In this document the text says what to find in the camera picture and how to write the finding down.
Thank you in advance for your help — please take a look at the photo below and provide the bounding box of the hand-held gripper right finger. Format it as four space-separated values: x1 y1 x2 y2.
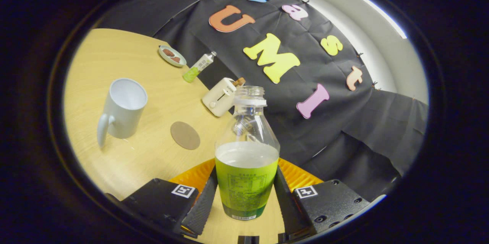
273 157 371 242

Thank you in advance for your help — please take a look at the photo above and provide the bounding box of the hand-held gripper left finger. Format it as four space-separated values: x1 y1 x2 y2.
121 159 219 237

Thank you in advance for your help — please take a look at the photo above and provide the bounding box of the green label juice bottle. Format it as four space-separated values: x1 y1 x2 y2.
215 86 280 221

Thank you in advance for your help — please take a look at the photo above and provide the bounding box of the brown round coaster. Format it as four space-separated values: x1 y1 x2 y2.
170 121 201 150

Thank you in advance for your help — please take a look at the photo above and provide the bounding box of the white cup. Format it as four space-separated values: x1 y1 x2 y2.
97 78 148 149

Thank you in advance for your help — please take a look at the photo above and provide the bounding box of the slim white label drink bottle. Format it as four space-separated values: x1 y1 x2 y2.
182 51 217 84

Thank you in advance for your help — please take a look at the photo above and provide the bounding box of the wooden table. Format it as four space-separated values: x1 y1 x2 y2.
63 28 287 244

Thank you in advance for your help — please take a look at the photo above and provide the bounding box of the black backdrop cloth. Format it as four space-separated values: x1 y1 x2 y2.
96 0 428 202

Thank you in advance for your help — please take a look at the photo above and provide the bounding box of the white toaster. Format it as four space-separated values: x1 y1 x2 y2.
202 78 237 118

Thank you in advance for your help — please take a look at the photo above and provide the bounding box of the pale green plate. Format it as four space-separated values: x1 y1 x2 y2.
159 45 187 68

